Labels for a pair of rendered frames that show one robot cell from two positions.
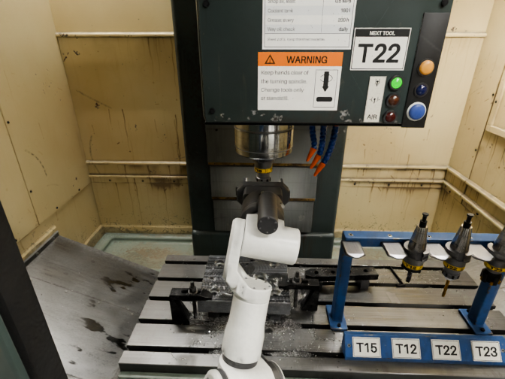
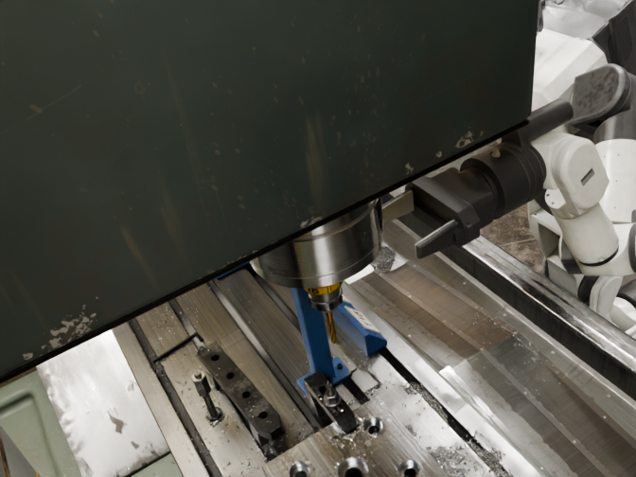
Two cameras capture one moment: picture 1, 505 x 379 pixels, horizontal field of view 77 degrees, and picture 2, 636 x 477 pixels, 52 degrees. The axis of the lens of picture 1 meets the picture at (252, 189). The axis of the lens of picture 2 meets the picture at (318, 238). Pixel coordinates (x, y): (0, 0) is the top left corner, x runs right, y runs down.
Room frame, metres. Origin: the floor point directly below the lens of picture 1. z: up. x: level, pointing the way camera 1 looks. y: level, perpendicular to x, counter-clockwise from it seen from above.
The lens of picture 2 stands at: (1.10, 0.49, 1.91)
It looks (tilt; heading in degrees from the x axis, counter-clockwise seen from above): 38 degrees down; 243
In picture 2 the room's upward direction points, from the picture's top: 11 degrees counter-clockwise
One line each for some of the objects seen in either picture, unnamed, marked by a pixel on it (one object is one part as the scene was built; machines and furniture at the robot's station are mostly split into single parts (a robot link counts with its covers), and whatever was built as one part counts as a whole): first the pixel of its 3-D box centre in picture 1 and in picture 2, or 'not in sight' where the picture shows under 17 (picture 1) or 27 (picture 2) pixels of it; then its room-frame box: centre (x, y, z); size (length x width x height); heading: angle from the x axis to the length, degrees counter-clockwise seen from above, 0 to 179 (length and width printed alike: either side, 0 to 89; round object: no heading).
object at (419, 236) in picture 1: (419, 236); not in sight; (0.70, -0.44, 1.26); 0.04 x 0.04 x 0.07
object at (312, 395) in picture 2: (298, 289); (332, 410); (0.81, -0.15, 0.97); 0.13 x 0.03 x 0.15; 88
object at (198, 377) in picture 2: not in sight; (205, 395); (0.97, -0.34, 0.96); 0.03 x 0.03 x 0.13
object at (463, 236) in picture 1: (462, 237); not in sight; (0.70, -0.55, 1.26); 0.04 x 0.04 x 0.07
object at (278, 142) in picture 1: (264, 128); (307, 201); (0.84, -0.03, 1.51); 0.16 x 0.16 x 0.12
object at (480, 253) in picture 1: (479, 253); not in sight; (0.69, -0.60, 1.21); 0.07 x 0.05 x 0.01; 178
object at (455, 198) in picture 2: (262, 203); (469, 193); (0.61, -0.02, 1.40); 0.13 x 0.12 x 0.10; 88
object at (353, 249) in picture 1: (353, 250); not in sight; (0.71, -0.27, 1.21); 0.07 x 0.05 x 0.01; 178
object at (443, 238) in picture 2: not in sight; (439, 242); (0.71, 0.02, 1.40); 0.06 x 0.02 x 0.03; 178
